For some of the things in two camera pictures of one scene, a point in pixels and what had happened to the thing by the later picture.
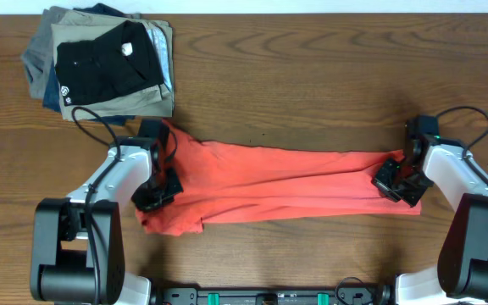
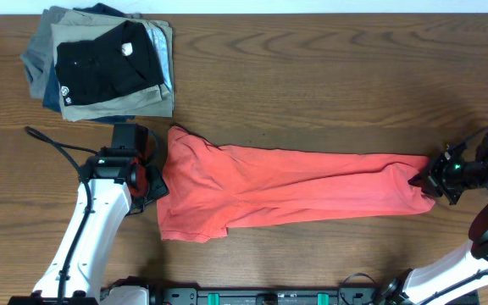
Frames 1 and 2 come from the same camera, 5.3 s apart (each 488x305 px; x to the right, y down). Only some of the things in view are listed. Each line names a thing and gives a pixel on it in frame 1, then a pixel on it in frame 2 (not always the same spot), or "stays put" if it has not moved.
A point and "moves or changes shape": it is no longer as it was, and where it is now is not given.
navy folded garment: x=51 y=98 stays put
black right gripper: x=381 y=180 to x=431 y=184
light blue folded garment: x=159 y=38 stays put
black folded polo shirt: x=122 y=61 stays put
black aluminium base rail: x=275 y=296 stays put
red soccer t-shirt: x=229 y=180 moves or changes shape
